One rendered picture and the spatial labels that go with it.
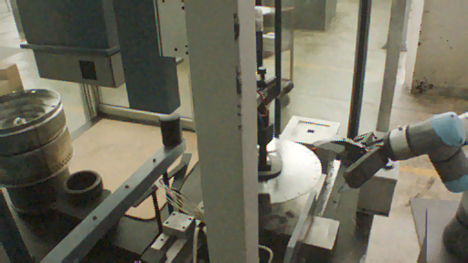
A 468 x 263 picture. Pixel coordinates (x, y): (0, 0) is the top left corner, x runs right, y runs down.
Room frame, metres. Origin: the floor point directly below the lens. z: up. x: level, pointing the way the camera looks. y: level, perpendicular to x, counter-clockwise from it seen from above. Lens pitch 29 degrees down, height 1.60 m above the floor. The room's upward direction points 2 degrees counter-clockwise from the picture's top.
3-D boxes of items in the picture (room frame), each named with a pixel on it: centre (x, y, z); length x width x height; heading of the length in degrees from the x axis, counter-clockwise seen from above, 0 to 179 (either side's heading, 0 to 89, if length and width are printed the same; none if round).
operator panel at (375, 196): (1.06, -0.48, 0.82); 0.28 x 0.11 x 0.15; 156
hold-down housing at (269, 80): (0.87, -0.06, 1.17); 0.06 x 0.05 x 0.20; 147
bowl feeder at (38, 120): (1.09, 0.71, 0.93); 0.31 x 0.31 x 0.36
